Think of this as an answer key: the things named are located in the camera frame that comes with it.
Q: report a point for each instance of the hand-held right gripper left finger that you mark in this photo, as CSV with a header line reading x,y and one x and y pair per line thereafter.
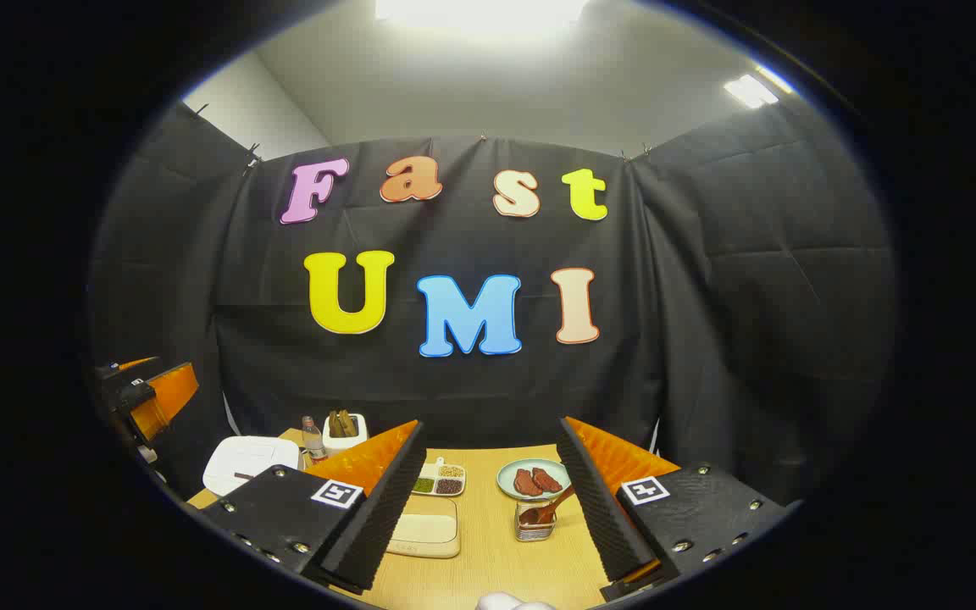
x,y
378,517

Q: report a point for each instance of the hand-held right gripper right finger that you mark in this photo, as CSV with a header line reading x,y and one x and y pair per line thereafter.
x,y
598,508

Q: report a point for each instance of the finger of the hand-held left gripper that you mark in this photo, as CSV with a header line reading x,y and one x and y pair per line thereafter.
x,y
136,363
170,394

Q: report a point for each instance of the dark wooden spoon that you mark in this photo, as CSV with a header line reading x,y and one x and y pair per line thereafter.
x,y
543,511

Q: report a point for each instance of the glass chopstick holder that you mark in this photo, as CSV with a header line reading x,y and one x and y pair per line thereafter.
x,y
535,532

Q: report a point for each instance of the white rice cooker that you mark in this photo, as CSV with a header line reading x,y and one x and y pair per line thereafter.
x,y
242,457

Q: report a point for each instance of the clear plastic box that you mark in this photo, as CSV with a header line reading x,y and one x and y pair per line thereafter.
x,y
424,551

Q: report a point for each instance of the red sausage piece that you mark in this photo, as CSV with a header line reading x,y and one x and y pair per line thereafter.
x,y
547,479
527,483

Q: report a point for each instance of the white divided grain dish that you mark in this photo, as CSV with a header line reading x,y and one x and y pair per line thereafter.
x,y
439,479

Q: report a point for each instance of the white toaster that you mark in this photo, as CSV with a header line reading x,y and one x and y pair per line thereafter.
x,y
344,445

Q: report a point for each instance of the light green plate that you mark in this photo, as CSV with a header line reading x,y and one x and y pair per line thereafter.
x,y
509,474

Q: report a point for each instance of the brown toast slice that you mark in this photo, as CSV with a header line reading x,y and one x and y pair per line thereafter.
x,y
335,424
349,423

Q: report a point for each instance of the clear water bottle red label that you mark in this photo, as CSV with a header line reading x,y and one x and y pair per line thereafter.
x,y
313,440

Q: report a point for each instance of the small ceiling light panel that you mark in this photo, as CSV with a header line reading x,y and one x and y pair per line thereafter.
x,y
749,91

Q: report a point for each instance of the large ceiling light panel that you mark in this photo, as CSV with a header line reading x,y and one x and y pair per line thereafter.
x,y
479,13

